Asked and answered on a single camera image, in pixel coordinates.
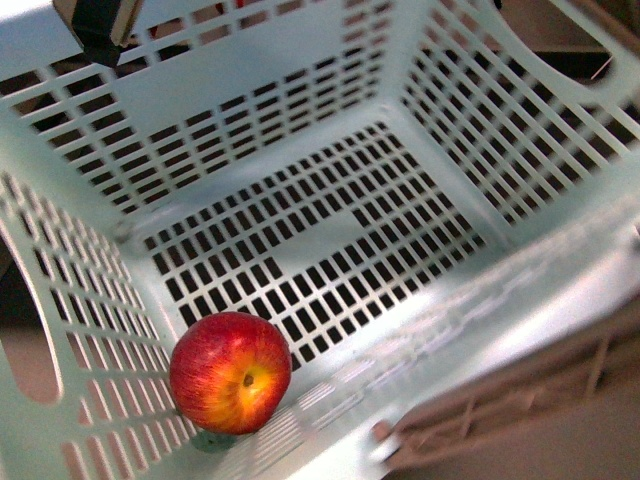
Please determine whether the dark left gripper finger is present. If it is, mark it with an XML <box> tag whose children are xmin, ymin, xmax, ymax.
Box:
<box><xmin>52</xmin><ymin>0</ymin><xmax>140</xmax><ymax>68</ymax></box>

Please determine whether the red yellow apple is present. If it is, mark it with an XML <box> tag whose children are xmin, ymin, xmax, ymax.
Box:
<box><xmin>169</xmin><ymin>312</ymin><xmax>292</xmax><ymax>435</ymax></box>

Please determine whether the light green plastic basket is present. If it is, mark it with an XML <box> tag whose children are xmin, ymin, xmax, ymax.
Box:
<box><xmin>1</xmin><ymin>1</ymin><xmax>639</xmax><ymax>479</ymax></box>

